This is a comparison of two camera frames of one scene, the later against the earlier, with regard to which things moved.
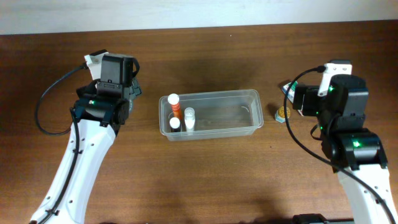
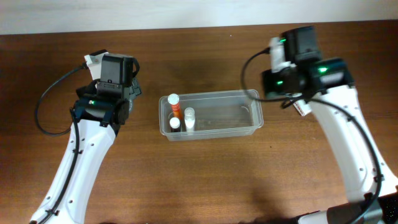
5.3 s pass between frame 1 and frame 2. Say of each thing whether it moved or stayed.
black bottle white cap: stayed
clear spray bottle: stayed
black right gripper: moved
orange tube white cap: stayed
